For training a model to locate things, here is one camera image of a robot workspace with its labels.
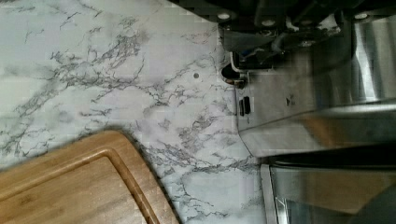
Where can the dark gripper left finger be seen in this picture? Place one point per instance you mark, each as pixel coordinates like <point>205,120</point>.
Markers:
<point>248,46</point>

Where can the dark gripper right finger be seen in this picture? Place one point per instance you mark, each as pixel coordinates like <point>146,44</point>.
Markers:
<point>288,41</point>

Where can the stainless steel toaster oven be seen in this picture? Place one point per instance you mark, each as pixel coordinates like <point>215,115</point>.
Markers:
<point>321,123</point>

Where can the bamboo cutting board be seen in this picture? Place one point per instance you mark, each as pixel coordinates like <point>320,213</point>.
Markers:
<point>101,179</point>

